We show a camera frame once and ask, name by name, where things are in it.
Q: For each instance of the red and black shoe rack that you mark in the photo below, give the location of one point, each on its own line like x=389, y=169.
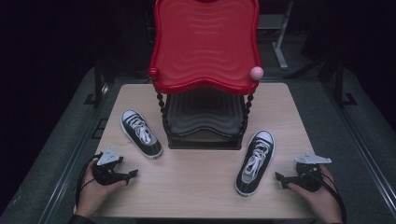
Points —
x=205, y=46

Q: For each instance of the grey felt mat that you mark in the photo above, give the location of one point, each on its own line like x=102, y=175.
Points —
x=342, y=140

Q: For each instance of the metal rail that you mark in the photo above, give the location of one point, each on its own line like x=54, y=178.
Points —
x=358, y=143
x=77, y=149

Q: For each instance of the person's right hand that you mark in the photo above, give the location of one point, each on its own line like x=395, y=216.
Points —
x=320, y=202

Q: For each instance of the black metal stand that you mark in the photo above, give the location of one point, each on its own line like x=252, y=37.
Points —
x=98, y=84
x=340, y=84

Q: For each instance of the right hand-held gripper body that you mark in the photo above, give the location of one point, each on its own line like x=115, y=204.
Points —
x=309, y=179

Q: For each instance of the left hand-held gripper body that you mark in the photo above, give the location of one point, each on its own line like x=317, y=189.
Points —
x=107, y=174

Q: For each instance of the black canvas sneaker white laces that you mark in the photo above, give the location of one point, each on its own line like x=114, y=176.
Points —
x=246, y=183
x=149, y=143

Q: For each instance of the grey metal stand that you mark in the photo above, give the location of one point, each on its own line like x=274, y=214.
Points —
x=281, y=46

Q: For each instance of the person's left hand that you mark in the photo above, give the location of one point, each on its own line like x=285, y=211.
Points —
x=93, y=196

